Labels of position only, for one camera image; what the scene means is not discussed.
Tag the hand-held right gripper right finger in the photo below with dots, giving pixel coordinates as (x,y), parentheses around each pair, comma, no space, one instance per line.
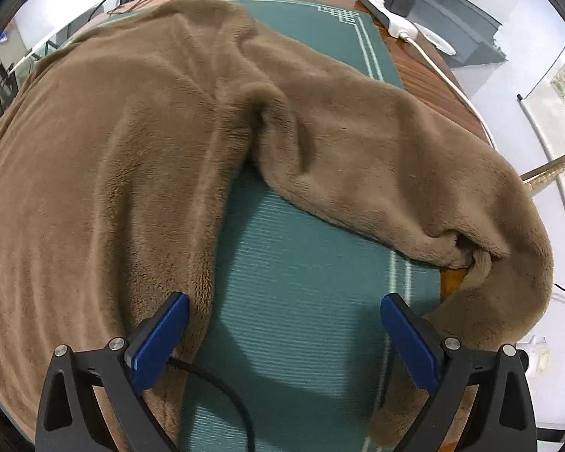
(412,343)

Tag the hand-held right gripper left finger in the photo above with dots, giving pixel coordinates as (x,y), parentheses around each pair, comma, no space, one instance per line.
(162,339)

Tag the brown fleece garment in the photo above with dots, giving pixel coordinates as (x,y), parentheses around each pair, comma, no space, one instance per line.
(122,150)

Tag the green table mat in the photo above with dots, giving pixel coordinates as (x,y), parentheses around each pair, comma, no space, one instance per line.
(301,292)

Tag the white oval plastic object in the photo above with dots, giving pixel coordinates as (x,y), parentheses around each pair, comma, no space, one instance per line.
(435,38)

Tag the grey stacked boxes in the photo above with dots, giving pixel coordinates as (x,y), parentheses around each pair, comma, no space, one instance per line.
(456,26)

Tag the white power strip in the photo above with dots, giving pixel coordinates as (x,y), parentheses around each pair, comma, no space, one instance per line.
(386,14)

